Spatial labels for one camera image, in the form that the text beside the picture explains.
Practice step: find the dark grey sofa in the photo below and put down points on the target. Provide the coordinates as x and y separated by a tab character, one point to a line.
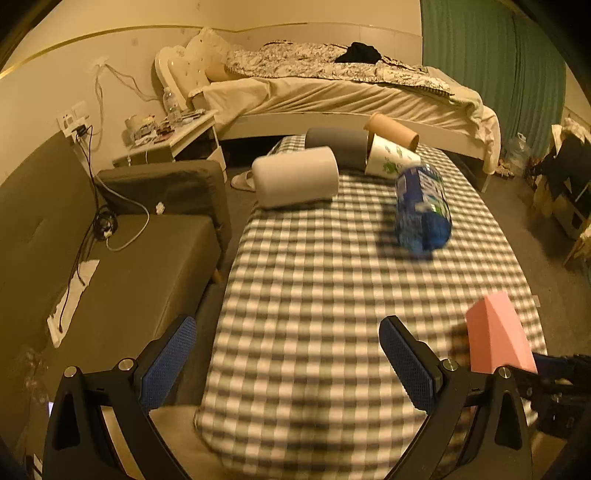
153	268

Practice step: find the black garment on bed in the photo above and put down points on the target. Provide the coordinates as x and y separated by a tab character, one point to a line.
358	52

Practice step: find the green curtain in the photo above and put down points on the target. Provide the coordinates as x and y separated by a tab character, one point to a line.
506	58

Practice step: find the white tufted headboard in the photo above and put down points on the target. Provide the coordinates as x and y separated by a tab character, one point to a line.
183	69

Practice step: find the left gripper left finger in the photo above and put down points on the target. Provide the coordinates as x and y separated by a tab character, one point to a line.
78	444

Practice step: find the light grey cup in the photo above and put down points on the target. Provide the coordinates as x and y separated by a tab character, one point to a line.
288	179

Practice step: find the pink hexagonal cup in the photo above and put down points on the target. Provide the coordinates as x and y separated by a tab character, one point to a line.
496	336

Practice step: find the wall power socket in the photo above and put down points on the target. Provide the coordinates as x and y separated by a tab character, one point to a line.
74	121

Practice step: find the beige slipper near nightstand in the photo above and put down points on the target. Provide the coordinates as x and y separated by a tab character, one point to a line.
243	182

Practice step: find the brown paper cup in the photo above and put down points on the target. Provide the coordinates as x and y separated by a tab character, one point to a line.
385	127

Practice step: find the bed with beige sheet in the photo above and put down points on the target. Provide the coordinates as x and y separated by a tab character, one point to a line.
263	107

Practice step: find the white cup green print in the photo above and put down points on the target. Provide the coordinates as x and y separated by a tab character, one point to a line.
389	160

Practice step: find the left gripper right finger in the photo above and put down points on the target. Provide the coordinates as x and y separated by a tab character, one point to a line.
497	444

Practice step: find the dark grey cup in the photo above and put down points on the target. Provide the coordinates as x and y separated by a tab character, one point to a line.
349	146

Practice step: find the clear plastic bottle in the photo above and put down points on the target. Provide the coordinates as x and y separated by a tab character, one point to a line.
171	107

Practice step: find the grey white checkered tablecloth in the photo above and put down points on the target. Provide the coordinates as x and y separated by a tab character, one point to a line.
299	386

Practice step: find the white bedside table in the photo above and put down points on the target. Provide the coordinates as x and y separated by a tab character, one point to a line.
195	140

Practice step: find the floral patterned duvet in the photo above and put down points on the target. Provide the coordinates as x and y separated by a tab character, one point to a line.
282	59

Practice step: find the wooden chair with clothes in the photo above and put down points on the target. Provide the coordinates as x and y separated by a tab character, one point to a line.
563	190

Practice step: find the clear water jug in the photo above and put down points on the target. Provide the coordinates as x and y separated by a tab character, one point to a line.
517	155

